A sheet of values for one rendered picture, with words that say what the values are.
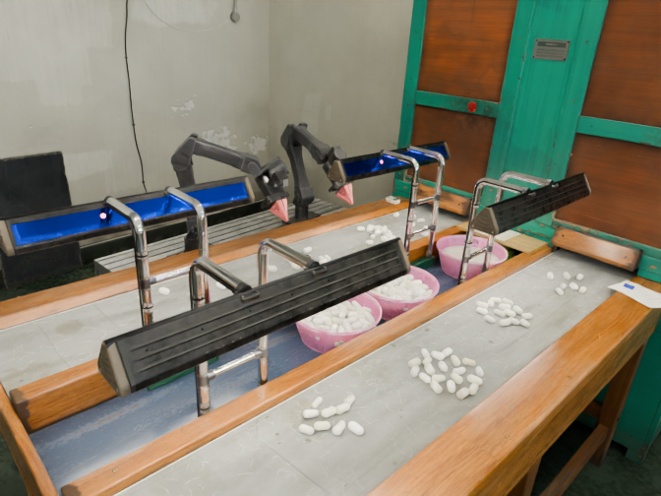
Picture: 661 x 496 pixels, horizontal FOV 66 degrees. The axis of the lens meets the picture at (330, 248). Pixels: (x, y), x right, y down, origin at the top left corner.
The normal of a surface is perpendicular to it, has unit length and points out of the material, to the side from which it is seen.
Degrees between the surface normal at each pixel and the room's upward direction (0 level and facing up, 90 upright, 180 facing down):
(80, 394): 90
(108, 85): 90
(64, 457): 0
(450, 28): 90
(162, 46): 90
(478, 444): 0
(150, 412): 0
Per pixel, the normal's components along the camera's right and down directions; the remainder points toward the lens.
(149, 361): 0.61, -0.21
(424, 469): 0.06, -0.91
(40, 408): 0.69, 0.33
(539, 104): -0.72, 0.24
